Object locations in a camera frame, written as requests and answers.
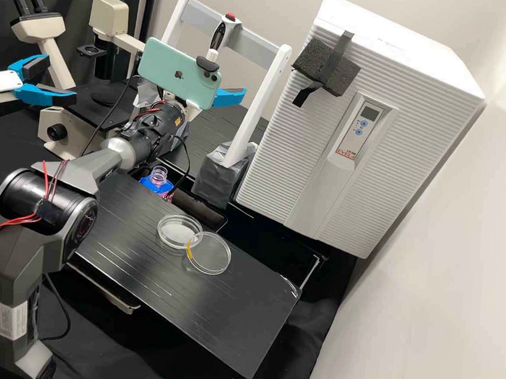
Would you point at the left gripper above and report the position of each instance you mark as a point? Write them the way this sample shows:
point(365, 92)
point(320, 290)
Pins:
point(0, 85)

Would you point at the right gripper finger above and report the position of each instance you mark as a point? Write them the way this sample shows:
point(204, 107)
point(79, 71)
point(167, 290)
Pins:
point(230, 95)

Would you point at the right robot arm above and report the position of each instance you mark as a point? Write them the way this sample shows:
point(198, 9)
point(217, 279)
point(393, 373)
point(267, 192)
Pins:
point(18, 264)

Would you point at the red liquid bottle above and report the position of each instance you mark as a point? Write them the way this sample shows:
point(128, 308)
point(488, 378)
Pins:
point(160, 182)

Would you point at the cream microscope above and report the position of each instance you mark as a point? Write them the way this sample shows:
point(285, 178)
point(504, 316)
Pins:
point(56, 119)

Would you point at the pipette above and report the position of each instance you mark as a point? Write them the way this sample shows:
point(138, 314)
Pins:
point(224, 29)

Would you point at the grey taped block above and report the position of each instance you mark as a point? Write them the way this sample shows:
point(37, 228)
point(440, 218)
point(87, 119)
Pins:
point(217, 174)
point(144, 95)

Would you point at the incubator door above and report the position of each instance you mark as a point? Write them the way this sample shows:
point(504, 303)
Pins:
point(307, 158)

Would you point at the black tray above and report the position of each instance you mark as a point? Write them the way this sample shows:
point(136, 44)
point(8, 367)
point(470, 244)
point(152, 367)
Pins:
point(203, 214)

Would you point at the petri dish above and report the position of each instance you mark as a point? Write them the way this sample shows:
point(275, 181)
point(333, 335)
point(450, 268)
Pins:
point(180, 232)

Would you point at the petri dish lid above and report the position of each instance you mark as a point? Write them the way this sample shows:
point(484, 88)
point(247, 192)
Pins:
point(208, 253)

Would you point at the white incubator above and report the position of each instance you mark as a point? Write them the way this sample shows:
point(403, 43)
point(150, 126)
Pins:
point(377, 18)

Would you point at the right wrist camera phone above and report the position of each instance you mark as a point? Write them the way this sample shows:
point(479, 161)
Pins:
point(174, 71)

